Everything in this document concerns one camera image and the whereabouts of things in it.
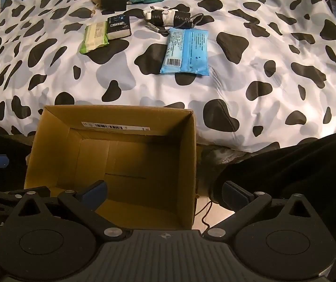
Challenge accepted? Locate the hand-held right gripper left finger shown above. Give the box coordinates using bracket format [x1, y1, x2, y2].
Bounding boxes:
[6, 180, 128, 239]

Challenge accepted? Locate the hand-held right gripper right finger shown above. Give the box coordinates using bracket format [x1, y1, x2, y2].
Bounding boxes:
[203, 181, 331, 239]

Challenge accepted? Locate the brown cardboard box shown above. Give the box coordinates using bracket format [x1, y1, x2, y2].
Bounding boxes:
[24, 105, 200, 231]

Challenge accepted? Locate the blue wet wipes packet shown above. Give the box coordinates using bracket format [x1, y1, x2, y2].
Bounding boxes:
[160, 27, 210, 77]

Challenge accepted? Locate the green wet wipes packet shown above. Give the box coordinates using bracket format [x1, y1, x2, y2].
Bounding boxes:
[80, 22, 110, 55]

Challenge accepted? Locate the small black tissue packet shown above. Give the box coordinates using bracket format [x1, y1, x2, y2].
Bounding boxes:
[106, 14, 133, 40]

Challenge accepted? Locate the white elastic band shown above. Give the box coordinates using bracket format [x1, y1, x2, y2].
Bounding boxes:
[143, 9, 175, 26]

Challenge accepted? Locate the person's left leg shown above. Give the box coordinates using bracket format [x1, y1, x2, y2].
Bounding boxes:
[0, 128, 44, 194]

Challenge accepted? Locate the person's leg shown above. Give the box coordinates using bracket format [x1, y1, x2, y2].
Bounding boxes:
[208, 126, 336, 212]
[0, 128, 44, 194]

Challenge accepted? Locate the grey fuzzy cloth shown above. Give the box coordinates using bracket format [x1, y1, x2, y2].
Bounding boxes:
[197, 145, 246, 183]

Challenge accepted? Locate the person's right leg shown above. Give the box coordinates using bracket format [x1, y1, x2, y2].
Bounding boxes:
[208, 126, 336, 212]

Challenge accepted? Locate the cow print blanket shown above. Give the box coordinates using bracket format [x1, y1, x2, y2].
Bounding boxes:
[0, 0, 336, 154]

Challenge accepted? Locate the black floor cable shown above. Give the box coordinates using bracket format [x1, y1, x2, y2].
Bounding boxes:
[195, 193, 216, 230]

